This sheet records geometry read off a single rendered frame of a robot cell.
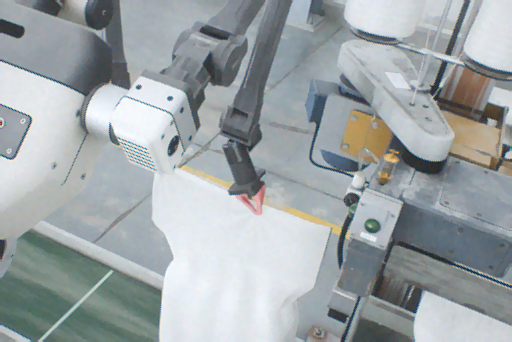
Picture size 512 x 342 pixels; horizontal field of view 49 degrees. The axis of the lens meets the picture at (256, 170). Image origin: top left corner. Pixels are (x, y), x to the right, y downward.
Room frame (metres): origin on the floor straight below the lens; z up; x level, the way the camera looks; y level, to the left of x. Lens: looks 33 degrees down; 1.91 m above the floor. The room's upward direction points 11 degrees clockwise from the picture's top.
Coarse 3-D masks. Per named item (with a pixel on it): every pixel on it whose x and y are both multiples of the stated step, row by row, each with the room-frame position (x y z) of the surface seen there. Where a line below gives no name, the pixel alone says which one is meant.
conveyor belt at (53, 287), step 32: (32, 256) 1.50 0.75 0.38; (64, 256) 1.53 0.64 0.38; (0, 288) 1.32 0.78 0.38; (32, 288) 1.35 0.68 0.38; (64, 288) 1.38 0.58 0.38; (96, 288) 1.41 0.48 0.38; (128, 288) 1.44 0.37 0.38; (0, 320) 1.19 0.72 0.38; (32, 320) 1.22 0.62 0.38; (64, 320) 1.24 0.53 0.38; (96, 320) 1.27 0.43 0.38; (128, 320) 1.29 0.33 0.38
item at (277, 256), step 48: (192, 192) 1.20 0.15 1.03; (192, 240) 1.19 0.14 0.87; (240, 240) 1.14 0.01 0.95; (288, 240) 1.11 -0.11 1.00; (192, 288) 1.11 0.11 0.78; (240, 288) 1.08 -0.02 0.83; (288, 288) 1.09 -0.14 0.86; (192, 336) 1.09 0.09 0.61; (240, 336) 1.04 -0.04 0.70; (288, 336) 1.06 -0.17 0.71
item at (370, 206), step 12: (372, 192) 0.89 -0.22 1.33; (360, 204) 0.86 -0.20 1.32; (372, 204) 0.86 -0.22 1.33; (384, 204) 0.86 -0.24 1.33; (396, 204) 0.87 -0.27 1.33; (360, 216) 0.86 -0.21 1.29; (372, 216) 0.86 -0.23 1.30; (384, 216) 0.85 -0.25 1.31; (396, 216) 0.84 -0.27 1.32; (360, 228) 0.86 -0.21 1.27; (384, 228) 0.85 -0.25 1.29; (360, 240) 0.86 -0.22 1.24; (384, 240) 0.85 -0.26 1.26
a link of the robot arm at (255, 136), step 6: (222, 114) 1.16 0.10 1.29; (222, 120) 1.15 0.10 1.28; (252, 126) 1.14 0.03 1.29; (258, 126) 1.24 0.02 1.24; (222, 132) 1.15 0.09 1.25; (228, 132) 1.16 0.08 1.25; (252, 132) 1.13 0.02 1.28; (258, 132) 1.23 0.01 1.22; (234, 138) 1.14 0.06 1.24; (240, 138) 1.15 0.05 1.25; (252, 138) 1.14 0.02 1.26; (258, 138) 1.22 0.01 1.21; (246, 144) 1.13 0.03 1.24; (252, 144) 1.19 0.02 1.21
